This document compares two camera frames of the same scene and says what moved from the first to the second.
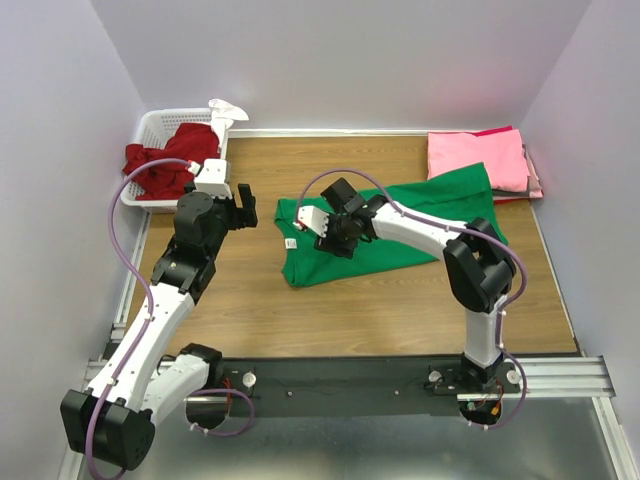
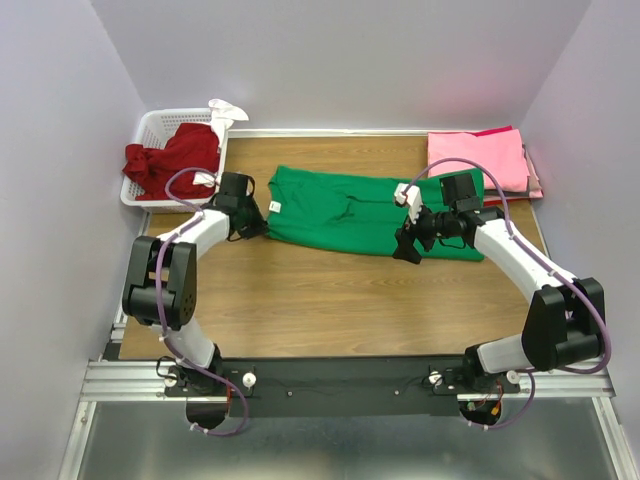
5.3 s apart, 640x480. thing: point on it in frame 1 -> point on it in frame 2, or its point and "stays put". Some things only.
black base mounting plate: (362, 387) stays put
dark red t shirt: (191, 142) stays put
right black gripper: (329, 245) -> (405, 238)
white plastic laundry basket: (154, 128) stays put
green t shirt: (464, 194) -> (346, 211)
